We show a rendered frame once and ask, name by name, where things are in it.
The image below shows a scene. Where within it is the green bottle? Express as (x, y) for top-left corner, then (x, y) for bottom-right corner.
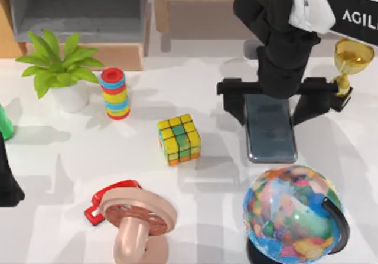
(0, 103), (15, 141)

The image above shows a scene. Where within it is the pale wooden table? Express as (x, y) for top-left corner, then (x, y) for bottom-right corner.
(152, 0), (247, 53)

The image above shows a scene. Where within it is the pink handheld fan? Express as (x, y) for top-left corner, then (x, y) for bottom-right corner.
(99, 187), (178, 264)

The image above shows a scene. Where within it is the stack of coloured rings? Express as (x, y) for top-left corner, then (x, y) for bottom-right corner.
(99, 67), (132, 119)

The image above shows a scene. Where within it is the colourful globe on black stand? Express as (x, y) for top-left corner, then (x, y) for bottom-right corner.
(242, 165), (352, 264)

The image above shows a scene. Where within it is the yellow and green puzzle cube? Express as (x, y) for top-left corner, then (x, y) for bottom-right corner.
(157, 113), (202, 167)

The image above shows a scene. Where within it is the wooden cupboard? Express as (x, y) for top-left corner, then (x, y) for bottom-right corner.
(0, 0), (147, 71)

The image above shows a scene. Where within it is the green plant in white pot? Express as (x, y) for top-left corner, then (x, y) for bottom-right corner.
(15, 29), (101, 113)

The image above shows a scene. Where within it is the gold trophy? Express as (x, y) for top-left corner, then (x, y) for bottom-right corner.
(330, 38), (376, 113)

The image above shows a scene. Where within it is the grey cabinet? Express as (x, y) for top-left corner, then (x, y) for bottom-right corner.
(7, 0), (152, 44)

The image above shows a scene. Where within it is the red stapler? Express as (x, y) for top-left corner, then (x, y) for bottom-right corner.
(84, 180), (142, 226)

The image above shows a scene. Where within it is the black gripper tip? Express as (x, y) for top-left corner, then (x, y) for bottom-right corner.
(0, 132), (26, 208)

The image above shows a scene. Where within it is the dark grey smartphone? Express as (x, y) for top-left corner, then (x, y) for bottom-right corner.
(244, 94), (298, 164)

